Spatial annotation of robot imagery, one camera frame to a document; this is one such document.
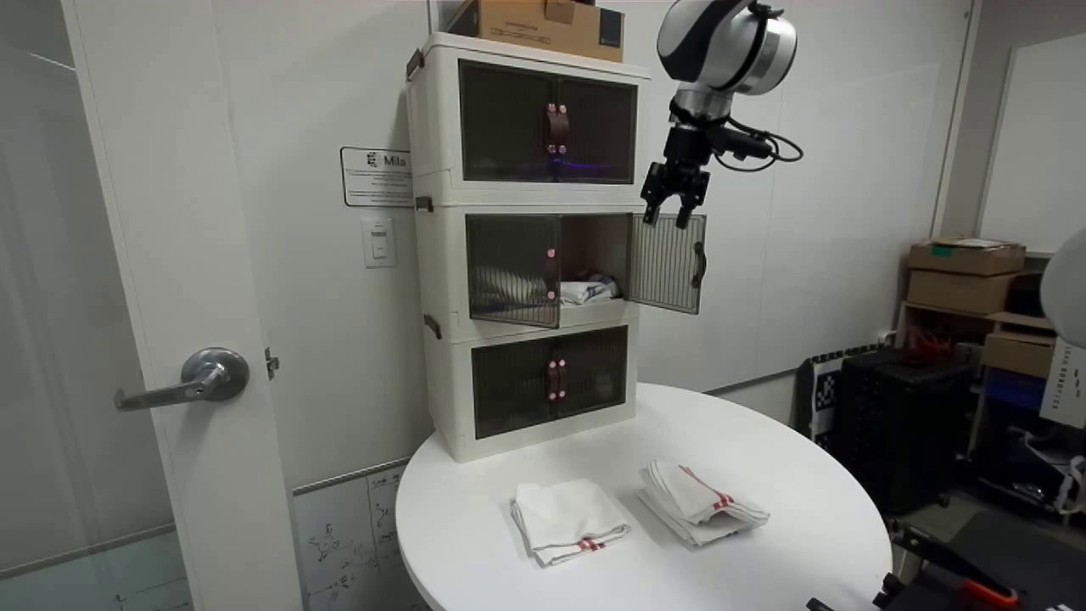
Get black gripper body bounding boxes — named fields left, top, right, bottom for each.
left=643, top=113, right=725, bottom=203

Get drawer door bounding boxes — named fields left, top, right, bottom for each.
left=627, top=214, right=705, bottom=315

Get white towel from drawer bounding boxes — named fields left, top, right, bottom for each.
left=643, top=463, right=764, bottom=525

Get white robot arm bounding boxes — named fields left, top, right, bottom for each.
left=643, top=0, right=803, bottom=227

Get white three-drawer cabinet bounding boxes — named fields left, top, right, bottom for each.
left=408, top=40, right=643, bottom=458

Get towel in middle drawer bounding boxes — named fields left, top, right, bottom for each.
left=471, top=268, right=620, bottom=310

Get folded white towel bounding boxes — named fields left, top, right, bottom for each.
left=643, top=482, right=769, bottom=547

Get white towel with red stripe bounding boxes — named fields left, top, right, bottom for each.
left=508, top=478, right=632, bottom=565

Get cardboard box on cabinet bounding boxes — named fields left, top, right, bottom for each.
left=448, top=0, right=623, bottom=61

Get stacked cardboard boxes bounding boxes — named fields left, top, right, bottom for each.
left=902, top=237, right=1025, bottom=315

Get black storage crate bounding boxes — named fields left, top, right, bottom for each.
left=830, top=353, right=975, bottom=524

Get white door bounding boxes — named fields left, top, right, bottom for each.
left=60, top=0, right=302, bottom=611

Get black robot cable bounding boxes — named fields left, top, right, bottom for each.
left=713, top=120, right=807, bottom=177

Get wall sign plate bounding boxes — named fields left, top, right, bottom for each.
left=338, top=146, right=415, bottom=208

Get white light switch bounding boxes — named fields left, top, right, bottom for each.
left=364, top=216, right=393, bottom=268

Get silver door lever handle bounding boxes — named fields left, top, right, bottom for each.
left=115, top=346, right=252, bottom=410

